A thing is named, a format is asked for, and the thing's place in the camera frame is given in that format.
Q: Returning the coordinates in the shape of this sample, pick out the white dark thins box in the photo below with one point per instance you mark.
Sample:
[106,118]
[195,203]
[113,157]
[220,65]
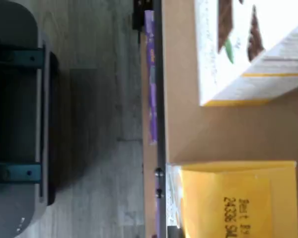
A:
[213,62]

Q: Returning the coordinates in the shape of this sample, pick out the grey robot base platform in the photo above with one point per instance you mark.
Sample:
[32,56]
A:
[15,111]

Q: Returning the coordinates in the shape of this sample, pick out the wooden shelf board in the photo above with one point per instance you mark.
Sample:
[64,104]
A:
[145,178]
[183,124]

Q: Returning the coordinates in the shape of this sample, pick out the purple Annie's box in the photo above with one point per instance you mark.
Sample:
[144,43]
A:
[152,99]

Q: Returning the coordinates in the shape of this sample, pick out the small white yellow-label box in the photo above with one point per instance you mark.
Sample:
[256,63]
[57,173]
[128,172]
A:
[238,198]

